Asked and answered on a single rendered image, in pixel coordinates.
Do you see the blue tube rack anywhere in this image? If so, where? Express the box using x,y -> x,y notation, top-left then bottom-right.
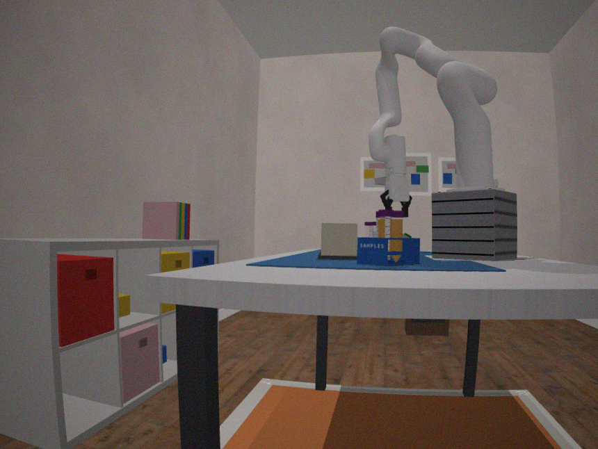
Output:
357,237 -> 420,266

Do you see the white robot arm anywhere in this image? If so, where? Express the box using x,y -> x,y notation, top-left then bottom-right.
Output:
369,26 -> 499,192

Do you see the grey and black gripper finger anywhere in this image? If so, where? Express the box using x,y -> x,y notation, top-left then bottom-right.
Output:
380,190 -> 393,210
400,196 -> 412,218

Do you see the blue flat mat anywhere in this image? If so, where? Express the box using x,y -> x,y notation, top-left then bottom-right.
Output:
246,250 -> 506,272

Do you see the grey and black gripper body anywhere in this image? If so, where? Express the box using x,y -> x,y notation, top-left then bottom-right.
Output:
385,174 -> 410,202

